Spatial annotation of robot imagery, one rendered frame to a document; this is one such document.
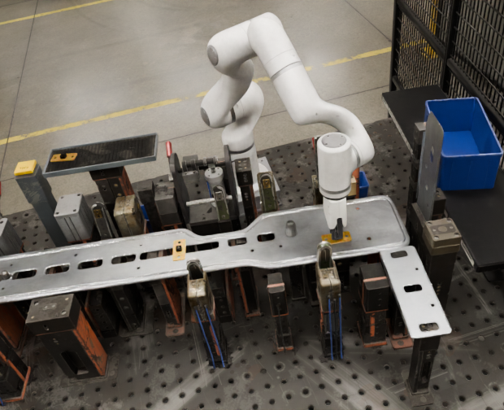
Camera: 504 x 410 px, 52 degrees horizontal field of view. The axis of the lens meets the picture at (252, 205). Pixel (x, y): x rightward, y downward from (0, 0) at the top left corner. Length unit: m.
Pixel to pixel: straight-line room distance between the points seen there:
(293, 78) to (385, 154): 1.08
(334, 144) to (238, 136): 0.68
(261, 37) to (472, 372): 1.09
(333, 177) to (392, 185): 0.87
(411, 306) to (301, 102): 0.58
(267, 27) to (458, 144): 0.80
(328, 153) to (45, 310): 0.87
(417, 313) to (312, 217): 0.44
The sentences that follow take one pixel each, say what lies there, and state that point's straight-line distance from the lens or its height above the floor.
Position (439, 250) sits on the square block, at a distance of 1.48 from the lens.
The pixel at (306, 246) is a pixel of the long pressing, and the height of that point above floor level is 1.00.
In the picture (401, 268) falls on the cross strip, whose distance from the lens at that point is 1.45.
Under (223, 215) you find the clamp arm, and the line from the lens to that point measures 1.62.
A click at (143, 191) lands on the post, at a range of 1.66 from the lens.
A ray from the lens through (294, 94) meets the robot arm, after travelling 1.30.
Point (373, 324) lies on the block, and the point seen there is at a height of 0.80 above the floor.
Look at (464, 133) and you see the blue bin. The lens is 1.88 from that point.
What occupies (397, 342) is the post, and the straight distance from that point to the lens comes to 1.66.
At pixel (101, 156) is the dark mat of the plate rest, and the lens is 1.75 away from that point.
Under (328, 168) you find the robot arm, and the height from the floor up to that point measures 1.29.
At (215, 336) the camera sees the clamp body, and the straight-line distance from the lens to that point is 1.51.
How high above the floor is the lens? 2.09
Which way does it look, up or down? 42 degrees down
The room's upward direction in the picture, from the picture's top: 10 degrees counter-clockwise
